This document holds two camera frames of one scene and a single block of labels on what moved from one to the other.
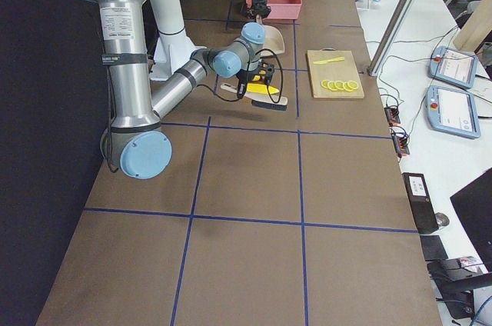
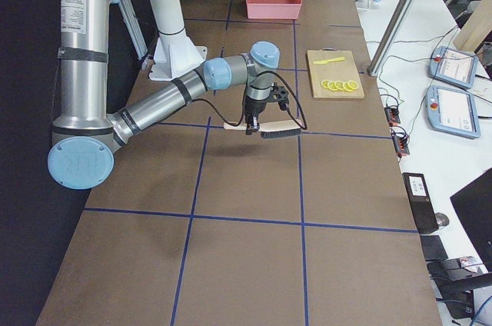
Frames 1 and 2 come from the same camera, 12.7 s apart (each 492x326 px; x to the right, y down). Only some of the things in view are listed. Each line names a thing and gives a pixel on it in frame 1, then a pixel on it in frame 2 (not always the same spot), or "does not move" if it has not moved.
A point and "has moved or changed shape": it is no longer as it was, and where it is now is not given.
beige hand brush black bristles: [270, 102] has moved or changed shape
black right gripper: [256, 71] -> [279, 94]
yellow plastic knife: [325, 61] does not move
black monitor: [473, 205] does not move
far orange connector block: [392, 116] does not move
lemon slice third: [340, 84] does not move
